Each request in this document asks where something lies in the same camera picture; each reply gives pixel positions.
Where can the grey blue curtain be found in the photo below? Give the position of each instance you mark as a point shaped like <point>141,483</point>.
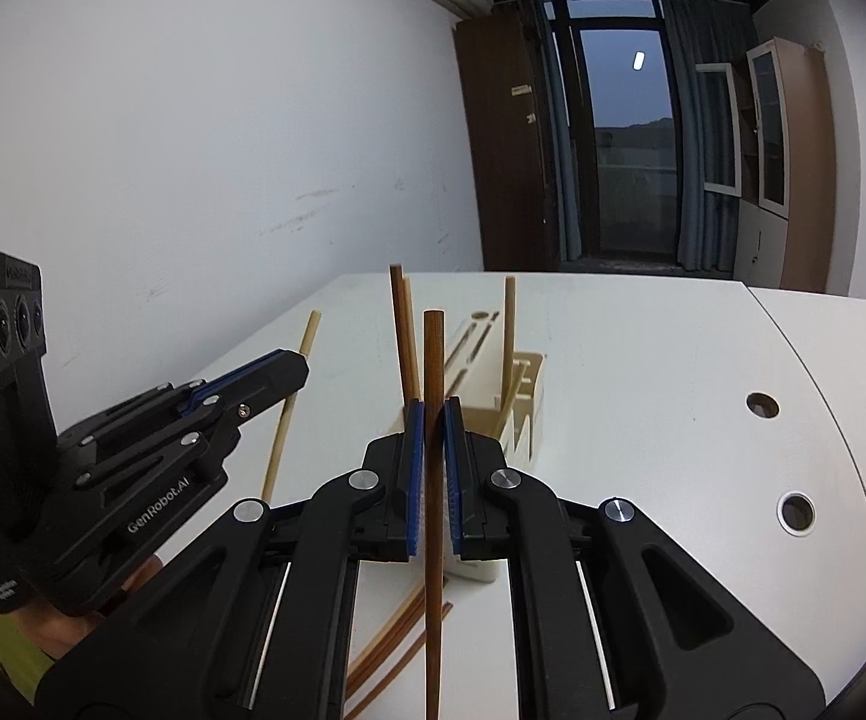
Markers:
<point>560,165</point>
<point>691,225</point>

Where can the cream plastic utensil holder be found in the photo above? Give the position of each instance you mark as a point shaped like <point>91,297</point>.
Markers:
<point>530,427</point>

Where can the light wood glass-door cabinet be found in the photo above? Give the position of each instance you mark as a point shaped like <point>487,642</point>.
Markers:
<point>800,165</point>

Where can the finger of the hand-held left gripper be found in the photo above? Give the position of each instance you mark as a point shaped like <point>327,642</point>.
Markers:
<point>140,405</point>
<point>275,382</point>

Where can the bunch of wooden chopsticks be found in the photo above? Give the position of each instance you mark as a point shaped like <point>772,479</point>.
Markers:
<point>391,634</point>

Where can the dark framed glass door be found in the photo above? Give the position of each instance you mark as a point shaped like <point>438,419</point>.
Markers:
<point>628,165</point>

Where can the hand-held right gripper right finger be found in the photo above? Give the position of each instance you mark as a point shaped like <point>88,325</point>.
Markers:
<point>451,480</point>

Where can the dark brown wooden chopstick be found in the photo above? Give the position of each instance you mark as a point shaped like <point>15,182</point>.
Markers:
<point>399,330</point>
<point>433,360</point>
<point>409,296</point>

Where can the brown wooden cabinet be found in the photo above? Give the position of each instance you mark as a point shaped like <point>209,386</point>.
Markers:
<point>500,165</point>

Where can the metal ringed table grommet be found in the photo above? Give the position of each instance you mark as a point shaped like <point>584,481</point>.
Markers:
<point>796,514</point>

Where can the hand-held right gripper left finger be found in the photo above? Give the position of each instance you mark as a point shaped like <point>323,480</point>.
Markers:
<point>414,480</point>

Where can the person's left hand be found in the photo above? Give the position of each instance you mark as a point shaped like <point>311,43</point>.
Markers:
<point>50,630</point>

